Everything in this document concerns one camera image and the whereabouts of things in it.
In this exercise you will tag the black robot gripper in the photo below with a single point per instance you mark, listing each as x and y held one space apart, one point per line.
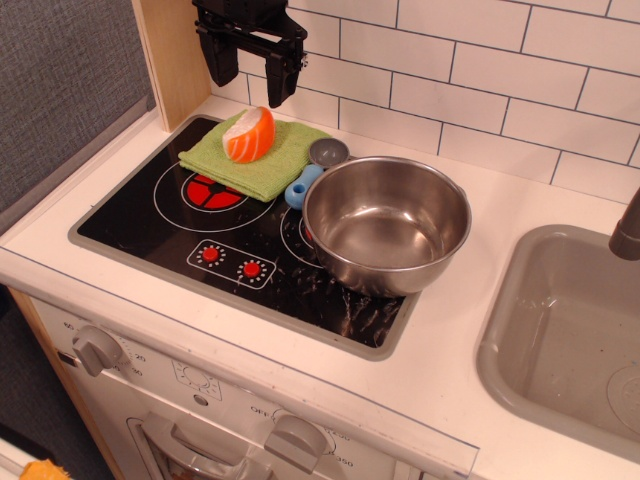
258 27

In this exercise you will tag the stainless steel pot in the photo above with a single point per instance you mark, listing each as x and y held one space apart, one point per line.
386 226

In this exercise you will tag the orange salmon sushi toy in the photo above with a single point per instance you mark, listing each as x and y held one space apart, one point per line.
251 136

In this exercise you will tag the green folded cloth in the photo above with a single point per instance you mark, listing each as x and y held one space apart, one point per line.
263 178

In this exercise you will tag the grey and blue measuring spoon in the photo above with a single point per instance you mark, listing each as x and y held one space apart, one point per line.
323 153

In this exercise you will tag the black toy stovetop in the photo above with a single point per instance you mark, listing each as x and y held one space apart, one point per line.
161 216

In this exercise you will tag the left red stove button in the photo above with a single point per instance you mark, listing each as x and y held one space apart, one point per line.
210 254

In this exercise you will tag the red stove button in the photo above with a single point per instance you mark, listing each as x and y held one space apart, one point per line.
210 254
252 270

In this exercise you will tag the right red stove button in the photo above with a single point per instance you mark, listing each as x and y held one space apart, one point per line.
252 270

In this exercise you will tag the left grey timer knob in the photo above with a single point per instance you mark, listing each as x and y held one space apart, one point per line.
96 350

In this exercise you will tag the right grey oven knob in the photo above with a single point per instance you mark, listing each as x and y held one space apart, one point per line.
297 442

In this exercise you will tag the grey toy faucet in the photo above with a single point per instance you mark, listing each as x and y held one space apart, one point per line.
624 241

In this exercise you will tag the grey toy sink basin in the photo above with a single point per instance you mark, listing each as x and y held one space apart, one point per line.
561 346

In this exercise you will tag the orange object at bottom left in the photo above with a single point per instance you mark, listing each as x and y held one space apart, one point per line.
43 470

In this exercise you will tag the light wooden side post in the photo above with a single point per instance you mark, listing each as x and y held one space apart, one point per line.
177 69

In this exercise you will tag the grey oven door handle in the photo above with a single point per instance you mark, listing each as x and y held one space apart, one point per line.
176 457

